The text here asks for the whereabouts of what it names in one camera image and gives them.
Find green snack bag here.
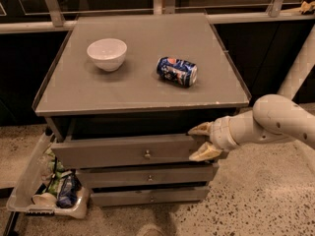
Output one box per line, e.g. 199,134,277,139
41,148,65,196

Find clear plastic bin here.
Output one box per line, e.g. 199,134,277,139
7,134,90,219

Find blue snack bag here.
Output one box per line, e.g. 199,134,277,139
56,173,80,208

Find grey drawer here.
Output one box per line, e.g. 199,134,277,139
76,162,218,189
91,186,210,207
51,134,208,169

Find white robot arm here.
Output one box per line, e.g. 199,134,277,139
188,94,315,161

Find white paper cup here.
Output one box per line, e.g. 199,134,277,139
31,193,57,207

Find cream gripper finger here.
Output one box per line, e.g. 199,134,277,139
189,142,222,161
188,122,213,136

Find metal railing frame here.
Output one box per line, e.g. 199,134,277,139
0,0,314,33

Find white diagonal post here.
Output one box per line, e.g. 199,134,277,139
278,26,315,99

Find grey middle drawer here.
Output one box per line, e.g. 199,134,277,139
76,162,218,189

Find grey top drawer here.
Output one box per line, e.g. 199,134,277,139
51,134,208,169

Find grey drawer cabinet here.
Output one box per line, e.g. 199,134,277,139
33,14,250,194

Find white ceramic bowl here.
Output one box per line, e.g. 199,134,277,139
87,38,127,72

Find blue soda can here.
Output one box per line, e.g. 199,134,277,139
157,57,198,88

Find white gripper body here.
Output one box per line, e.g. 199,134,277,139
210,116,238,151

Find yellow object on rail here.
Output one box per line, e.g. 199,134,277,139
299,1,315,15

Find grey bottom drawer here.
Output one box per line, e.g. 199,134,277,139
91,186,210,207

